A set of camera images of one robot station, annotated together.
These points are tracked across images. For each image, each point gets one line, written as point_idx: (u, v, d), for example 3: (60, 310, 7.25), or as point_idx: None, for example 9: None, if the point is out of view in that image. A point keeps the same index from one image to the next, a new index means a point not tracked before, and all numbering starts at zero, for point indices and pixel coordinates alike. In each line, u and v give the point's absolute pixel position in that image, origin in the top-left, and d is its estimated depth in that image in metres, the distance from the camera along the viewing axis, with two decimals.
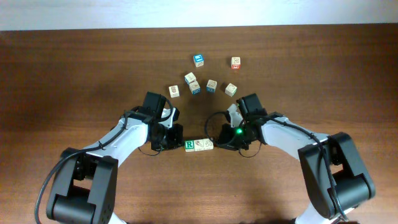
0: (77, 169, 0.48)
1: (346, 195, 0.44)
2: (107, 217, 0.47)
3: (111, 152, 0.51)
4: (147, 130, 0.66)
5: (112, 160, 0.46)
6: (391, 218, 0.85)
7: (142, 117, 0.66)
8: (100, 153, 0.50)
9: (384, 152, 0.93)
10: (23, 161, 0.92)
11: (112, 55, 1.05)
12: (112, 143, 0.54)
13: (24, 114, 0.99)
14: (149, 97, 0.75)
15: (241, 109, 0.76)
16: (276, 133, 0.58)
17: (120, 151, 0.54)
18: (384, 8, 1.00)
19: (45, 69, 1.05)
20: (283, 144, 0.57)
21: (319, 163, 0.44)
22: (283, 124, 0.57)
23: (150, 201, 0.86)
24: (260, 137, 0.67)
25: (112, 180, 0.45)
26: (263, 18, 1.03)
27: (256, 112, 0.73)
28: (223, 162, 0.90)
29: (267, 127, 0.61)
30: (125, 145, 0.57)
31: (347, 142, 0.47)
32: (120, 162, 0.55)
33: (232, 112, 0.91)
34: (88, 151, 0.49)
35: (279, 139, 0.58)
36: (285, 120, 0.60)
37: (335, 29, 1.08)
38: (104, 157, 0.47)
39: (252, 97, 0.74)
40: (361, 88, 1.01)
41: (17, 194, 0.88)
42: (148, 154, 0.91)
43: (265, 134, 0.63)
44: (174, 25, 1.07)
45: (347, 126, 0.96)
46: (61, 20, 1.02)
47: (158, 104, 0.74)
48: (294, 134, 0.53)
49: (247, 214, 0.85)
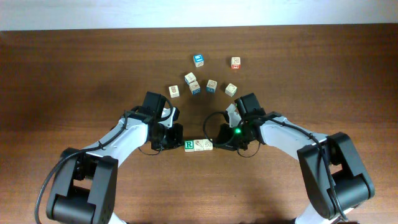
0: (77, 168, 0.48)
1: (346, 195, 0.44)
2: (107, 217, 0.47)
3: (111, 152, 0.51)
4: (147, 130, 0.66)
5: (112, 160, 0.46)
6: (390, 218, 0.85)
7: (142, 117, 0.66)
8: (100, 153, 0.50)
9: (384, 152, 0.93)
10: (23, 161, 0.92)
11: (113, 55, 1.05)
12: (112, 143, 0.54)
13: (25, 114, 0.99)
14: (149, 97, 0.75)
15: (239, 109, 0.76)
16: (275, 134, 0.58)
17: (120, 151, 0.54)
18: (384, 8, 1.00)
19: (44, 68, 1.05)
20: (282, 144, 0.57)
21: (318, 163, 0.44)
22: (282, 124, 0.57)
23: (150, 201, 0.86)
24: (259, 137, 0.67)
25: (112, 180, 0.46)
26: (263, 18, 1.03)
27: (254, 112, 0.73)
28: (223, 162, 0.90)
29: (265, 128, 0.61)
30: (126, 145, 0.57)
31: (347, 142, 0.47)
32: (120, 162, 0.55)
33: (230, 112, 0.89)
34: (88, 151, 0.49)
35: (278, 139, 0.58)
36: (284, 120, 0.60)
37: (335, 29, 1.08)
38: (104, 157, 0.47)
39: (250, 96, 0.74)
40: (361, 89, 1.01)
41: (17, 194, 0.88)
42: (148, 154, 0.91)
43: (264, 134, 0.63)
44: (174, 25, 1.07)
45: (347, 126, 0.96)
46: (61, 20, 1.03)
47: (158, 104, 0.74)
48: (293, 134, 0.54)
49: (247, 214, 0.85)
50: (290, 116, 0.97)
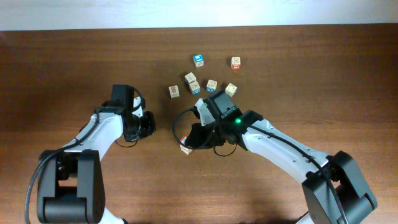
0: (60, 168, 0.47)
1: (354, 217, 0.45)
2: (101, 208, 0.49)
3: (89, 146, 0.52)
4: (121, 121, 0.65)
5: (91, 152, 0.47)
6: (390, 218, 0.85)
7: (114, 109, 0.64)
8: (78, 149, 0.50)
9: (384, 151, 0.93)
10: (22, 162, 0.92)
11: (112, 55, 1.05)
12: (89, 137, 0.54)
13: (24, 115, 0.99)
14: (117, 89, 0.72)
15: (211, 109, 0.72)
16: (262, 145, 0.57)
17: (100, 143, 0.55)
18: (382, 8, 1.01)
19: (43, 68, 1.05)
20: (271, 156, 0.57)
21: (326, 195, 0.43)
22: (270, 136, 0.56)
23: (150, 201, 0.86)
24: (239, 142, 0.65)
25: (97, 170, 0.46)
26: (262, 18, 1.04)
27: (228, 112, 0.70)
28: (223, 162, 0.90)
29: (249, 138, 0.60)
30: (103, 138, 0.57)
31: (350, 163, 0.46)
32: (102, 154, 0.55)
33: (201, 109, 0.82)
34: (66, 149, 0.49)
35: (265, 150, 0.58)
36: (270, 129, 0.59)
37: (334, 29, 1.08)
38: (84, 151, 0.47)
39: (222, 96, 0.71)
40: (360, 88, 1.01)
41: (18, 195, 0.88)
42: (144, 155, 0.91)
43: (247, 143, 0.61)
44: (174, 25, 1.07)
45: (347, 126, 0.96)
46: (63, 19, 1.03)
47: (128, 95, 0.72)
48: (285, 149, 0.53)
49: (247, 214, 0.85)
50: (290, 116, 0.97)
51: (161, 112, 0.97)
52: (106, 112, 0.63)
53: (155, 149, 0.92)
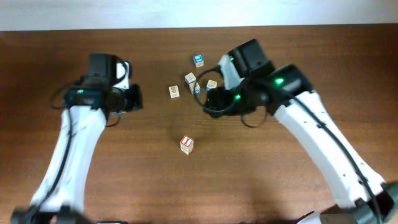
0: (39, 216, 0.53)
1: None
2: None
3: (64, 190, 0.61)
4: (94, 122, 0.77)
5: (67, 213, 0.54)
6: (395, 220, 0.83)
7: (87, 104, 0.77)
8: (55, 198, 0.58)
9: (387, 150, 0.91)
10: (21, 161, 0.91)
11: (112, 55, 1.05)
12: (63, 170, 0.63)
13: (23, 114, 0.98)
14: (95, 63, 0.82)
15: (239, 65, 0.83)
16: (318, 136, 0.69)
17: (73, 177, 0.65)
18: (378, 8, 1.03)
19: (43, 68, 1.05)
20: (320, 148, 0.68)
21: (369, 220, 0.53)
22: (320, 126, 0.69)
23: (150, 201, 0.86)
24: (272, 101, 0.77)
25: (75, 213, 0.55)
26: (262, 18, 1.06)
27: (257, 66, 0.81)
28: (223, 162, 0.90)
29: (287, 111, 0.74)
30: (74, 163, 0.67)
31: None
32: (78, 182, 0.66)
33: (224, 69, 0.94)
34: (43, 208, 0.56)
35: (312, 138, 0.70)
36: (313, 114, 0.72)
37: (333, 30, 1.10)
38: (61, 211, 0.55)
39: (254, 50, 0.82)
40: (360, 88, 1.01)
41: (15, 193, 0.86)
42: (145, 155, 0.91)
43: (285, 117, 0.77)
44: (175, 25, 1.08)
45: (348, 125, 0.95)
46: (65, 18, 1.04)
47: (108, 66, 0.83)
48: (342, 153, 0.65)
49: (247, 215, 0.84)
50: None
51: (161, 112, 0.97)
52: (83, 93, 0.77)
53: (155, 149, 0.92)
